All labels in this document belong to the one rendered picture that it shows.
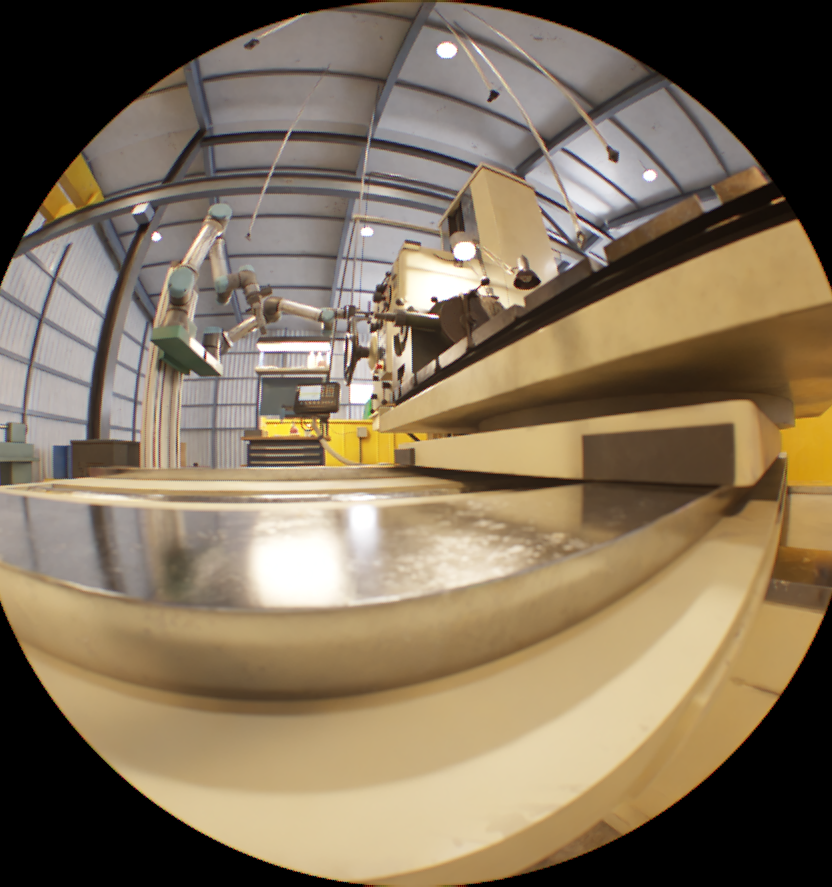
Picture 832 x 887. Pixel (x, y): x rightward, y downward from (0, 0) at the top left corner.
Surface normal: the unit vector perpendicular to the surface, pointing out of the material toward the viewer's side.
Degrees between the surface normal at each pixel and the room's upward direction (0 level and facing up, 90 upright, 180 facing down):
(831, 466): 90
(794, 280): 90
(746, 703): 90
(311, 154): 169
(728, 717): 90
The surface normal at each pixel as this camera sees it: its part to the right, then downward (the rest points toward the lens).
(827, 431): -0.94, 0.00
